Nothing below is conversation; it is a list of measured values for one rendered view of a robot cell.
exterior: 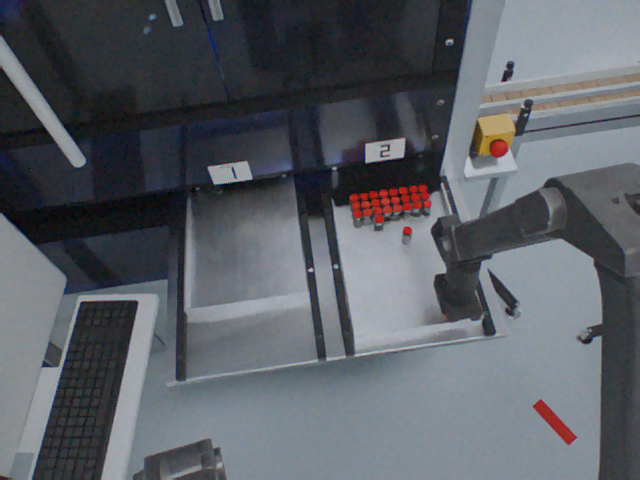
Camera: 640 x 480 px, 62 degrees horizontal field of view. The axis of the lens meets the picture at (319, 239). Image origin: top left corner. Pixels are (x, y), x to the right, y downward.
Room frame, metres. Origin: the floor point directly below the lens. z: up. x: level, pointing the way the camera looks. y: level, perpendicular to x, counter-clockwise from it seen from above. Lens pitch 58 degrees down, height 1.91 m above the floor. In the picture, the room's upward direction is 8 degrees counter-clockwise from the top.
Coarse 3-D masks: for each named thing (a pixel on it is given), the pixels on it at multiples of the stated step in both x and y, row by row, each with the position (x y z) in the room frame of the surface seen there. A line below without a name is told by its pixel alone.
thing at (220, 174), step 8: (208, 168) 0.76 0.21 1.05; (216, 168) 0.76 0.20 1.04; (224, 168) 0.76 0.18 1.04; (240, 168) 0.76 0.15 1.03; (248, 168) 0.76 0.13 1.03; (216, 176) 0.76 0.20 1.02; (224, 176) 0.76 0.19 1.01; (232, 176) 0.76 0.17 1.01; (240, 176) 0.76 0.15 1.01; (248, 176) 0.76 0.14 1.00
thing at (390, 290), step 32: (352, 224) 0.67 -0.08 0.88; (384, 224) 0.66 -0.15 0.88; (416, 224) 0.65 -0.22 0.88; (352, 256) 0.59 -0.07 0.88; (384, 256) 0.58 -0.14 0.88; (416, 256) 0.57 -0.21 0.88; (352, 288) 0.51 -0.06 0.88; (384, 288) 0.50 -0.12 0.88; (416, 288) 0.49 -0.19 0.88; (352, 320) 0.42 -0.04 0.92; (384, 320) 0.43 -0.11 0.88; (416, 320) 0.42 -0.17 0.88; (480, 320) 0.39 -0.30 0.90
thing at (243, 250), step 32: (192, 192) 0.83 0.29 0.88; (224, 192) 0.82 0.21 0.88; (256, 192) 0.80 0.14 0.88; (288, 192) 0.79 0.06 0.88; (192, 224) 0.74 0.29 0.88; (224, 224) 0.72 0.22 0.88; (256, 224) 0.71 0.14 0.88; (288, 224) 0.70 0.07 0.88; (192, 256) 0.65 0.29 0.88; (224, 256) 0.64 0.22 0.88; (256, 256) 0.62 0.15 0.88; (288, 256) 0.61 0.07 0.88; (192, 288) 0.57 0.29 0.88; (224, 288) 0.55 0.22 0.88; (256, 288) 0.54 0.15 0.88; (288, 288) 0.53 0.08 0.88
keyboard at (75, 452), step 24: (96, 312) 0.57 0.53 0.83; (120, 312) 0.56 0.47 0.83; (72, 336) 0.52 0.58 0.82; (96, 336) 0.51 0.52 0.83; (120, 336) 0.50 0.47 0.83; (72, 360) 0.46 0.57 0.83; (96, 360) 0.45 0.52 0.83; (120, 360) 0.45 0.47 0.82; (72, 384) 0.41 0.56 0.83; (96, 384) 0.40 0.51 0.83; (120, 384) 0.40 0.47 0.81; (72, 408) 0.35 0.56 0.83; (96, 408) 0.35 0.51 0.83; (48, 432) 0.31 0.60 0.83; (72, 432) 0.30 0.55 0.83; (96, 432) 0.30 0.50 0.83; (48, 456) 0.26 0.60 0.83; (72, 456) 0.26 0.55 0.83; (96, 456) 0.25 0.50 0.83
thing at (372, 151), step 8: (368, 144) 0.76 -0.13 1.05; (376, 144) 0.76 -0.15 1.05; (384, 144) 0.76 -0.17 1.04; (392, 144) 0.76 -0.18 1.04; (400, 144) 0.76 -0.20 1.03; (368, 152) 0.76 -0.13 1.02; (376, 152) 0.76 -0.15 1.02; (384, 152) 0.76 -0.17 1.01; (392, 152) 0.76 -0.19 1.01; (400, 152) 0.76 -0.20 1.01; (368, 160) 0.76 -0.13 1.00; (376, 160) 0.76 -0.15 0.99
